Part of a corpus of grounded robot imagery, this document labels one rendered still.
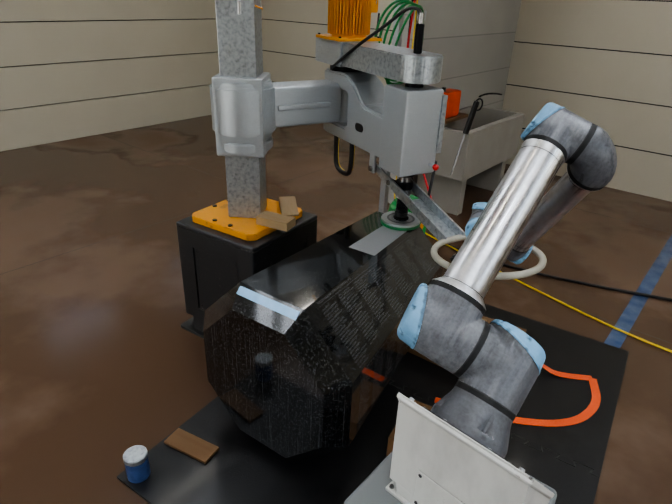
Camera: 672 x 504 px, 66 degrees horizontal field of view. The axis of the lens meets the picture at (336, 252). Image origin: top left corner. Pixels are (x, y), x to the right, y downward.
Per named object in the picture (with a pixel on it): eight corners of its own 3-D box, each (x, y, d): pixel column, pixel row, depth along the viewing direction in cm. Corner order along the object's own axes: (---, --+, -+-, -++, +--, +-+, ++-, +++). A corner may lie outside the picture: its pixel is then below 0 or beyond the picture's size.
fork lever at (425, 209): (365, 168, 286) (367, 161, 283) (394, 164, 294) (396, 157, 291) (436, 246, 242) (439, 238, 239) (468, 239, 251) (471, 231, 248)
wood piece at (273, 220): (256, 224, 290) (255, 216, 288) (265, 218, 298) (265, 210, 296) (286, 231, 283) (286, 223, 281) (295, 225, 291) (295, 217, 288)
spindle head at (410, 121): (361, 163, 285) (366, 79, 265) (394, 159, 295) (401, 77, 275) (398, 183, 258) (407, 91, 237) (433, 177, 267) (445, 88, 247)
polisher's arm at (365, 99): (321, 146, 326) (323, 65, 304) (353, 143, 337) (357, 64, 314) (385, 182, 269) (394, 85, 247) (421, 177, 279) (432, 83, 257)
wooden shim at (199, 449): (164, 443, 246) (163, 441, 245) (178, 429, 254) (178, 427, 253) (205, 464, 236) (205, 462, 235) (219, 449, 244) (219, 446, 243)
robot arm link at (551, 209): (645, 139, 130) (526, 249, 192) (600, 115, 132) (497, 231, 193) (631, 170, 126) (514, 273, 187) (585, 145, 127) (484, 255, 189)
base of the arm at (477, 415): (513, 467, 120) (533, 429, 122) (487, 449, 107) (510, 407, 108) (447, 424, 133) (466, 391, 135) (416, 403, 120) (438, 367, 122)
